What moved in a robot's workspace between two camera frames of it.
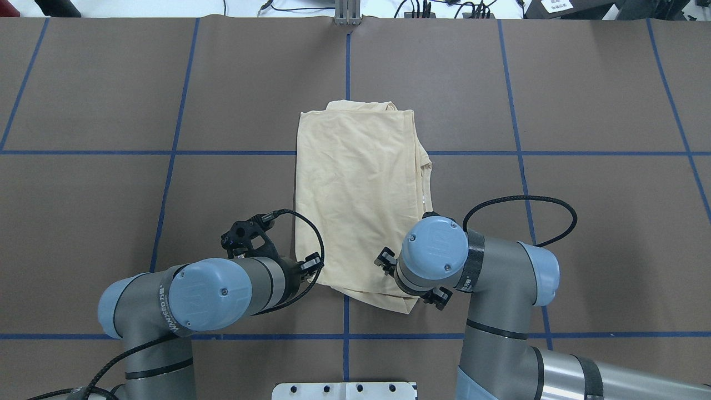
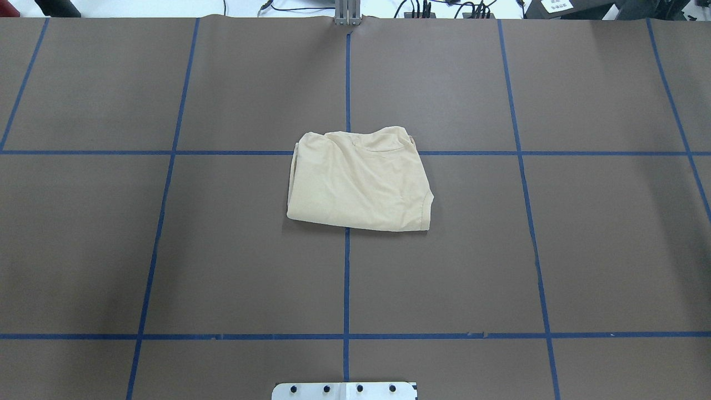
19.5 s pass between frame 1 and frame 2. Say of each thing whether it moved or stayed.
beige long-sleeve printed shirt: moved
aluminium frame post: stayed
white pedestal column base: stayed
